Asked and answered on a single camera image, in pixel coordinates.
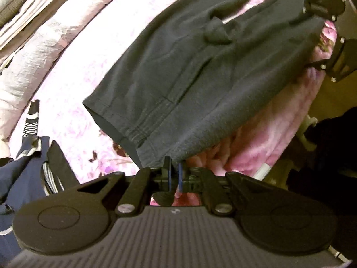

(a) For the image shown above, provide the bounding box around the pink fleece blanket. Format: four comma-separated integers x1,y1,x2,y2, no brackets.
178,19,339,180

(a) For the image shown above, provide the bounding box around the dark grey pillow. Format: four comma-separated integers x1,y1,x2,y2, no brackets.
0,0,39,28

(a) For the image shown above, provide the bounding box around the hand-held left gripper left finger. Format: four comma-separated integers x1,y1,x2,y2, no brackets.
77,156,175,217

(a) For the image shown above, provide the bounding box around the navy striped garment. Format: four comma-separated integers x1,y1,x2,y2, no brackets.
0,100,79,241

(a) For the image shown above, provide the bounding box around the dark cloth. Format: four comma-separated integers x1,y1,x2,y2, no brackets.
287,107,357,204

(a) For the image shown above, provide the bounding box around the striped pink white cloth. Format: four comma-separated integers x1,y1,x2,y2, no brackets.
0,0,81,52

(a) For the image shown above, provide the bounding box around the white tube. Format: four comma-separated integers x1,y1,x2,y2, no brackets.
252,164,272,181

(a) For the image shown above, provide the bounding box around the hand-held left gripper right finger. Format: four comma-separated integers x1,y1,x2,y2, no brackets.
178,160,269,216

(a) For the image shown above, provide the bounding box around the white plastic object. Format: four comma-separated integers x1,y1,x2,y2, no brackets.
297,114,319,150

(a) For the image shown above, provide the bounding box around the light pink quilt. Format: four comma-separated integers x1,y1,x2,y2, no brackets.
0,0,173,143

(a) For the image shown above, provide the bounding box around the pink floral bed sheet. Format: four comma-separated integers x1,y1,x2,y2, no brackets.
8,0,349,185

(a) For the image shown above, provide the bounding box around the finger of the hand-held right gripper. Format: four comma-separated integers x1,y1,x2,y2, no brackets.
302,0,346,22
304,37,357,84

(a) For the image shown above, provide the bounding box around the dark grey sweatshirt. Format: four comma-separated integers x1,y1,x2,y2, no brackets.
83,0,335,171

